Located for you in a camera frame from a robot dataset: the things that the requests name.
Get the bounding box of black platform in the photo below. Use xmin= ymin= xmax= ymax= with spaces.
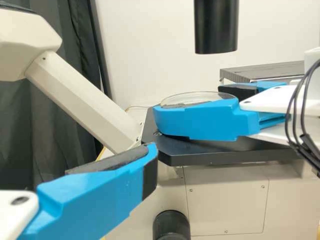
xmin=219 ymin=60 xmax=305 ymax=83

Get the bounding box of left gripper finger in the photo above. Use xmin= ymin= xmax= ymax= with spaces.
xmin=14 ymin=142 xmax=159 ymax=240

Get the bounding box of black cable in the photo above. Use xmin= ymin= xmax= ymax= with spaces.
xmin=285 ymin=58 xmax=320 ymax=173

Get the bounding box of white cable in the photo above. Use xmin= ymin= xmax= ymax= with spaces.
xmin=124 ymin=104 xmax=149 ymax=113

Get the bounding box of cream microscope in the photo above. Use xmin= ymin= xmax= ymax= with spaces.
xmin=0 ymin=0 xmax=320 ymax=240

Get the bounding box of petri dish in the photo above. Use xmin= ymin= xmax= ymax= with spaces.
xmin=159 ymin=91 xmax=237 ymax=107

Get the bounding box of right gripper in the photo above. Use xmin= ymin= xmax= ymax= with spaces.
xmin=152 ymin=80 xmax=320 ymax=147

